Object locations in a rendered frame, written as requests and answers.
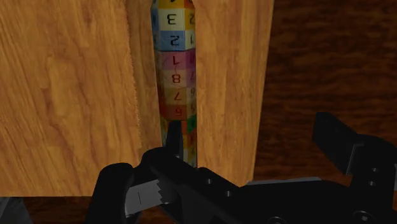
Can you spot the light wooden table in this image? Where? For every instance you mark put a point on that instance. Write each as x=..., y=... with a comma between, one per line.
x=68, y=102

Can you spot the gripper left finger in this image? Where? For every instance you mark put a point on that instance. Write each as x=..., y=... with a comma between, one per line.
x=186, y=192

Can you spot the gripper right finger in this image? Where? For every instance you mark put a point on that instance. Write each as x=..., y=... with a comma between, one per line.
x=377, y=173

